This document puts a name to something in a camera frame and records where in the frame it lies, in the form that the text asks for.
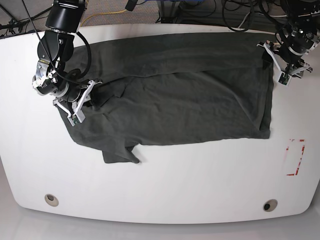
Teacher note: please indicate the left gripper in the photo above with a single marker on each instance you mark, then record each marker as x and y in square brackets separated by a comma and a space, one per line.
[297, 41]

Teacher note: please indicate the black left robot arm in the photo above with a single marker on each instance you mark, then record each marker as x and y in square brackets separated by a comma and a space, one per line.
[301, 11]

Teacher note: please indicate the red tape rectangle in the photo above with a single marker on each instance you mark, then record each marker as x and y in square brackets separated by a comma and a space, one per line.
[293, 156]

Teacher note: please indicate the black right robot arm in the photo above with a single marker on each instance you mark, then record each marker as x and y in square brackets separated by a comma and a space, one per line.
[56, 48]

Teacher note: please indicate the right table grommet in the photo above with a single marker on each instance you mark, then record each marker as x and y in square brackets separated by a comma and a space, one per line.
[270, 205]

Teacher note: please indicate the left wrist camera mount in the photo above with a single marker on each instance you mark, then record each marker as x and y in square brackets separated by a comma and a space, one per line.
[285, 71]

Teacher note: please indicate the dark grey T-shirt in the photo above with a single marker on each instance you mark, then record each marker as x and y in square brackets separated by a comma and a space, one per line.
[175, 89]

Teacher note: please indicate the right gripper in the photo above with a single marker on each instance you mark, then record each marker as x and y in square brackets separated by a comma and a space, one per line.
[53, 80]

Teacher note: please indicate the table grommet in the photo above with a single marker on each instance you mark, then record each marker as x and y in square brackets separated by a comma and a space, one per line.
[270, 205]
[51, 200]

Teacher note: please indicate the left table grommet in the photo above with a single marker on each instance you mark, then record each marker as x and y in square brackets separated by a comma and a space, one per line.
[51, 200]

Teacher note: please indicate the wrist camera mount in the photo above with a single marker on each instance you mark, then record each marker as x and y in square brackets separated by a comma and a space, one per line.
[285, 71]
[77, 105]

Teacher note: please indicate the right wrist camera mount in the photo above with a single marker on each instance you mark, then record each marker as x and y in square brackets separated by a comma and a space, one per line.
[77, 105]

